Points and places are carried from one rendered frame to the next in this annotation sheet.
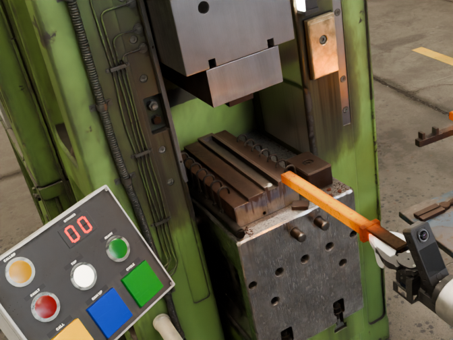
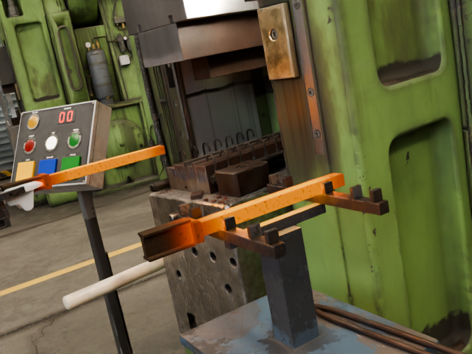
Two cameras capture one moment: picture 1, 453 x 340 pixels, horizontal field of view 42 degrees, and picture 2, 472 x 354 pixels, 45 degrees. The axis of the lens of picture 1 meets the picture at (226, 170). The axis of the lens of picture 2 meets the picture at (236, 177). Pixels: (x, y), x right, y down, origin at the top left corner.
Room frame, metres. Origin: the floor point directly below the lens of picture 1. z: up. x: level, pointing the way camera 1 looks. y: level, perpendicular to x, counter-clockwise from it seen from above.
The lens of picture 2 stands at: (1.08, -1.65, 1.27)
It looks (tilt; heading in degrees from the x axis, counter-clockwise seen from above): 12 degrees down; 76
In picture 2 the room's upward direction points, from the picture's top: 11 degrees counter-clockwise
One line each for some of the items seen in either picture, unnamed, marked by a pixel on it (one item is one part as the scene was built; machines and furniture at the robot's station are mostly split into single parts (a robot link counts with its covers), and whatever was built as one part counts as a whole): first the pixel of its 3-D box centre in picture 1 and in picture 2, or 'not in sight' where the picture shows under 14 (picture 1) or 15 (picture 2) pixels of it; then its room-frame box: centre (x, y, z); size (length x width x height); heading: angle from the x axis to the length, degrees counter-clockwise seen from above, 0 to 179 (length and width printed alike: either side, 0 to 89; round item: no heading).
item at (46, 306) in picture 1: (45, 306); (29, 145); (0.91, 0.40, 1.09); 0.05 x 0.03 x 0.04; 113
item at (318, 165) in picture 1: (309, 171); (244, 178); (1.46, -0.23, 0.95); 0.12 x 0.08 x 0.06; 23
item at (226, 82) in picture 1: (207, 58); (220, 36); (1.53, -0.01, 1.32); 0.42 x 0.20 x 0.10; 23
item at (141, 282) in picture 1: (141, 283); (71, 168); (1.03, 0.23, 1.01); 0.07 x 0.05 x 0.07; 138
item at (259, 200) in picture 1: (230, 173); (243, 157); (1.53, -0.01, 0.96); 0.42 x 0.20 x 0.09; 23
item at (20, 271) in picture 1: (20, 272); (33, 121); (0.94, 0.43, 1.16); 0.05 x 0.03 x 0.04; 113
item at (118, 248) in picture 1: (117, 248); (74, 140); (1.06, 0.27, 1.09); 0.05 x 0.03 x 0.04; 113
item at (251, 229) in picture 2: not in sight; (317, 212); (1.40, -0.84, 1.01); 0.23 x 0.06 x 0.02; 16
